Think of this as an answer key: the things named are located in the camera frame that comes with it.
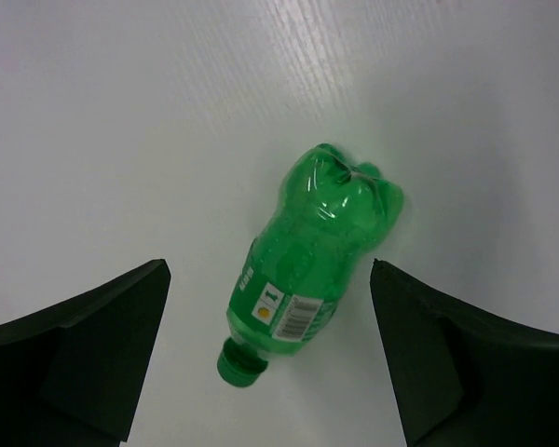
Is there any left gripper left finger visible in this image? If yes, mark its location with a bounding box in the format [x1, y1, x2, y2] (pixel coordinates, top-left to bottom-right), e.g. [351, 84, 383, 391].
[0, 260, 171, 446]

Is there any green plastic bottle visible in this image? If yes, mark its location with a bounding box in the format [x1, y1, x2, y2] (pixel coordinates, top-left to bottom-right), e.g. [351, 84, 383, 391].
[217, 143, 404, 387]

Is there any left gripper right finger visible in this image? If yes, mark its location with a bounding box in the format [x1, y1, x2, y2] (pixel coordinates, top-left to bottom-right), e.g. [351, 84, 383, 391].
[370, 261, 559, 446]

